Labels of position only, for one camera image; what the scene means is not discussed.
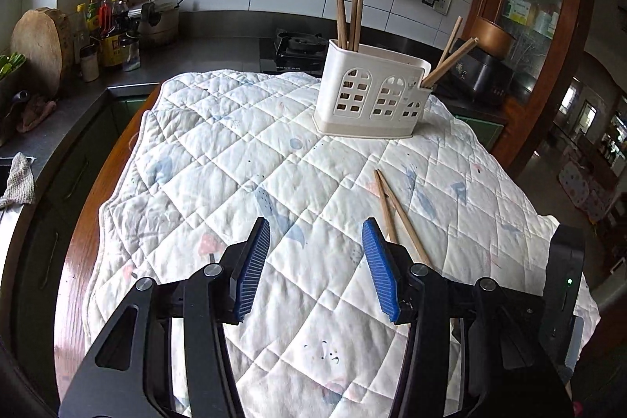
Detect wooden glass door cabinet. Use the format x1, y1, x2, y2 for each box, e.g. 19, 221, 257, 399
463, 0, 596, 174

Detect white quilted blanket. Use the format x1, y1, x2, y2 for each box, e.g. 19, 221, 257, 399
81, 68, 601, 418

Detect small glass jar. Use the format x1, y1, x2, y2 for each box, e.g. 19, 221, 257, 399
121, 37, 143, 72

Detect clear bottle yellow cap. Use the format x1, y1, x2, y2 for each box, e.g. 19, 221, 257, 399
73, 4, 91, 66

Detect round wooden cutting board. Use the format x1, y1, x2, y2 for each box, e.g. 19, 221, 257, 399
10, 7, 74, 88

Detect grey dishcloth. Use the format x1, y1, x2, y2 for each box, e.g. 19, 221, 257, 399
0, 152, 36, 209

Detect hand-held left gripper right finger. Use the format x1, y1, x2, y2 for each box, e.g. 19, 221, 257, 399
361, 218, 574, 418

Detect printed floor mat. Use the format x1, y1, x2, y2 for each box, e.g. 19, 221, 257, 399
558, 161, 605, 223

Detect copper coloured pot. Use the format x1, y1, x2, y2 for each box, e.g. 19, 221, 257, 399
473, 17, 516, 56

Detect white plastic utensil holder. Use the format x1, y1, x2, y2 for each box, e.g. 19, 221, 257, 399
313, 38, 436, 139

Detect black gas stove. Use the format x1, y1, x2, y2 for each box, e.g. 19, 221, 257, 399
259, 27, 328, 73

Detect green vegetables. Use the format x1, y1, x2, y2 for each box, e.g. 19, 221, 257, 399
0, 52, 26, 81

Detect pink rag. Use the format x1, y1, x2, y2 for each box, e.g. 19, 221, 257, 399
17, 97, 58, 134

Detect black kitchen appliance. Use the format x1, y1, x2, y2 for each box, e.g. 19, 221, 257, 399
453, 48, 515, 105

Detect silver cooking pot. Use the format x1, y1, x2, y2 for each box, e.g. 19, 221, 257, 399
128, 0, 186, 47

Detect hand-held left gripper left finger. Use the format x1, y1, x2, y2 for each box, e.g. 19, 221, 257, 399
58, 217, 271, 418

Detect small white cup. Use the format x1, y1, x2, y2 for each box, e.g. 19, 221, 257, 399
80, 46, 100, 82

